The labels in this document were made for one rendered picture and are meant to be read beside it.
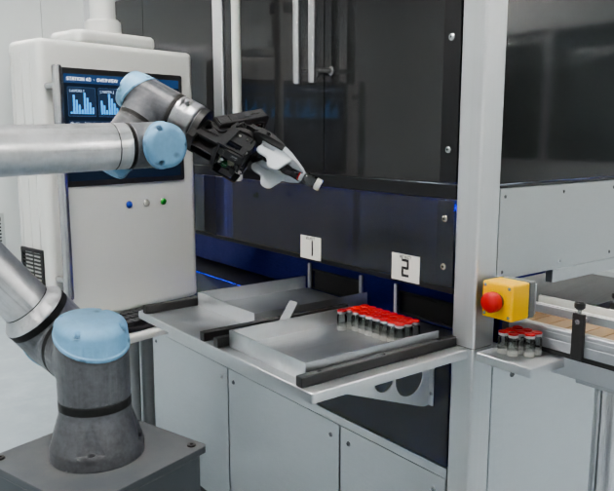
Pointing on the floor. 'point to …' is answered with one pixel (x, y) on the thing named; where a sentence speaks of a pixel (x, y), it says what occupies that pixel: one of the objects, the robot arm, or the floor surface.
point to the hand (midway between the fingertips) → (296, 170)
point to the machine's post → (476, 236)
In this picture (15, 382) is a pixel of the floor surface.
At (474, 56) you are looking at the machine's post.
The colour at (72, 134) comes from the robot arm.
